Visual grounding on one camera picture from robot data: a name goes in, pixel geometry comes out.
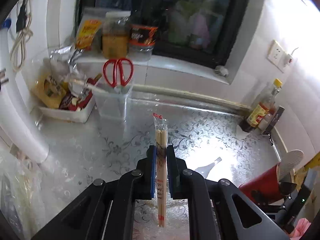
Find clear plastic container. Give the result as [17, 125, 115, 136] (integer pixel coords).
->
[92, 77, 133, 121]

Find vinegar bottle yellow cap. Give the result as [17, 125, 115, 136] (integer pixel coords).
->
[239, 79, 283, 133]

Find white plastic pipe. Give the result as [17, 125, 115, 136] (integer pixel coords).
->
[1, 18, 49, 164]

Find red handled scissors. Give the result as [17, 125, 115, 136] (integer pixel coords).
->
[103, 57, 134, 88]

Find crumpled tissue on sill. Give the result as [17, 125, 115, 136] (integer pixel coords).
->
[214, 66, 229, 77]

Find pink sleeve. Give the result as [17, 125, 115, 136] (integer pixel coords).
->
[291, 218, 311, 239]

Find yellow snack packet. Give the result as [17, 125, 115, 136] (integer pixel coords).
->
[75, 19, 102, 50]

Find white dimpled rice paddle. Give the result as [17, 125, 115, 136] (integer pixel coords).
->
[278, 150, 304, 181]

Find white tray with packets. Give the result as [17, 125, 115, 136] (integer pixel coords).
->
[31, 73, 95, 124]

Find jar with black label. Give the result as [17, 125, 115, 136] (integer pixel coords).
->
[128, 24, 158, 62]

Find wooden chopsticks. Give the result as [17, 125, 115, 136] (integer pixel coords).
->
[153, 113, 168, 227]

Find pink handled knife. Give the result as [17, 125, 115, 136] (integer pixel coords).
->
[195, 157, 222, 179]

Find black plastic ladle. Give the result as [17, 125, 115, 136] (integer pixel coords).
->
[279, 181, 297, 196]

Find jar with yellow contents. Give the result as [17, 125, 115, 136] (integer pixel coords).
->
[102, 11, 131, 59]

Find red metal utensil canister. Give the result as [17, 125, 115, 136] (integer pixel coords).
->
[239, 164, 284, 205]

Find smartphone leaning on wall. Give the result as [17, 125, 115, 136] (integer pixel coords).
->
[262, 106, 285, 135]

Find white wall socket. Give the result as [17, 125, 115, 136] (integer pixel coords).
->
[267, 40, 285, 67]

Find clear plastic bag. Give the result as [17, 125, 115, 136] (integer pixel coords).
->
[1, 150, 47, 239]

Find yellow cling film roll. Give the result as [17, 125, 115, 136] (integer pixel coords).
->
[304, 152, 320, 171]

